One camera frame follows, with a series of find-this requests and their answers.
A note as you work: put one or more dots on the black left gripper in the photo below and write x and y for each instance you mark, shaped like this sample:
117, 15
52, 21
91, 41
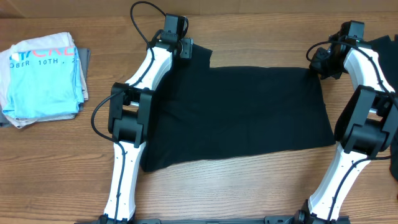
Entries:
186, 50

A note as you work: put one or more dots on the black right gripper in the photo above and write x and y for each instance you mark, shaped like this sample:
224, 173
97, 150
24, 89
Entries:
315, 67

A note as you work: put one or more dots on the black t-shirt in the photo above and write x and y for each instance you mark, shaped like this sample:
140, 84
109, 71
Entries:
205, 113

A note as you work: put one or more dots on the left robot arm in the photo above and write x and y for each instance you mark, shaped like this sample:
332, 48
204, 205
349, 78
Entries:
130, 106

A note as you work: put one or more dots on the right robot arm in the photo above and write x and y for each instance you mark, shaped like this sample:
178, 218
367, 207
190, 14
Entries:
366, 126

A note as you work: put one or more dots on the light blue folded t-shirt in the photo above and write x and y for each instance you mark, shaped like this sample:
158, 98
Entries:
43, 83

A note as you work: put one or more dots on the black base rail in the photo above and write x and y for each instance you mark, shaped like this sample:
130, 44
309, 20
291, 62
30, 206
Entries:
266, 220

